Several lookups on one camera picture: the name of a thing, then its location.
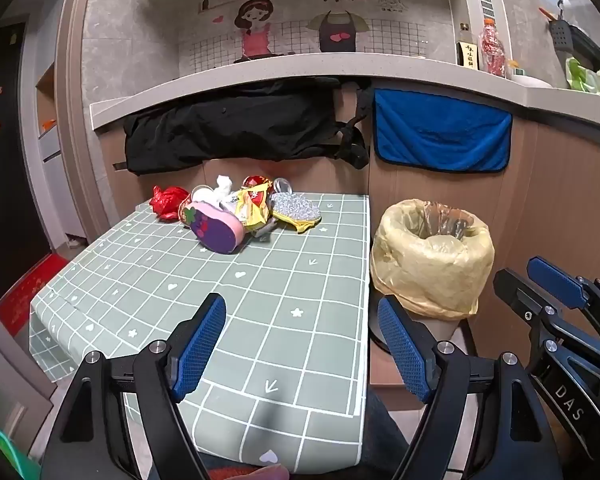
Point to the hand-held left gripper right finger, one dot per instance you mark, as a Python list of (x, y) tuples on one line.
[(405, 355)]

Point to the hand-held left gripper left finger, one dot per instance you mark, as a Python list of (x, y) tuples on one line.
[(200, 345)]

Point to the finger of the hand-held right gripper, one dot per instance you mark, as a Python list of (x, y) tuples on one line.
[(522, 302), (555, 282)]

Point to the bin with yellow bag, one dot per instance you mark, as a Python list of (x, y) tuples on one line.
[(430, 260)]

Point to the red and yellow snack packet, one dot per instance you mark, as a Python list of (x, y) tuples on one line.
[(252, 207)]

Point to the green checked tablecloth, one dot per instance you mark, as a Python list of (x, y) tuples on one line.
[(290, 280)]

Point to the purple and pink sponge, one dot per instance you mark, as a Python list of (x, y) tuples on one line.
[(215, 232)]

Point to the red plastic bag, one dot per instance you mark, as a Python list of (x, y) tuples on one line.
[(167, 202)]

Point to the white and red cup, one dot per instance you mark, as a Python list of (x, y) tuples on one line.
[(197, 195)]

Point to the silver scouring pad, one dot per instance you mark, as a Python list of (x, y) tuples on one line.
[(295, 207)]

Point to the red floor mat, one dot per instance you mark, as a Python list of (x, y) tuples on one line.
[(30, 295)]

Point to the clear plastic cup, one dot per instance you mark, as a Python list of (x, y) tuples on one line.
[(282, 186)]

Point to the blue towel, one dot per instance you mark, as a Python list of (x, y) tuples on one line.
[(440, 130)]

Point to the white bowl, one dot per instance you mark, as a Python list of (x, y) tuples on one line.
[(530, 80)]

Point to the green vegetable bag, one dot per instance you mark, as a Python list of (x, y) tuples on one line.
[(587, 77)]

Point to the green plastic object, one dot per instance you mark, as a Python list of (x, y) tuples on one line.
[(15, 455)]

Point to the black hanging cloth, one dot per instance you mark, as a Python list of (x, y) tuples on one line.
[(220, 130)]

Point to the orange-capped plastic bottle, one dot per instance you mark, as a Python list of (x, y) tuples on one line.
[(494, 47)]

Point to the dark white-labelled sauce bottle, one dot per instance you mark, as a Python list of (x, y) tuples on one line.
[(467, 50)]

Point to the black door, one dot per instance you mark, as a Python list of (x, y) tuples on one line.
[(10, 160)]

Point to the grey stone counter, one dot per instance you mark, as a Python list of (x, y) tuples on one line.
[(330, 67)]

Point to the cartoon girl wall sticker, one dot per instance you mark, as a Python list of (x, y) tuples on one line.
[(254, 30)]

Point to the cartoon boy wall sticker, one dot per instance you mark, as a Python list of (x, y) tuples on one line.
[(337, 25)]

